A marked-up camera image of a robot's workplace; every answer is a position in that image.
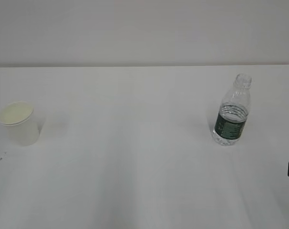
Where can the clear water bottle green label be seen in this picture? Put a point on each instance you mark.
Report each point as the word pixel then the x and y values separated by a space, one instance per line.
pixel 233 112

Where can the white paper cup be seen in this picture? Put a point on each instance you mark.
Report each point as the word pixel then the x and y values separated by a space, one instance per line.
pixel 22 128

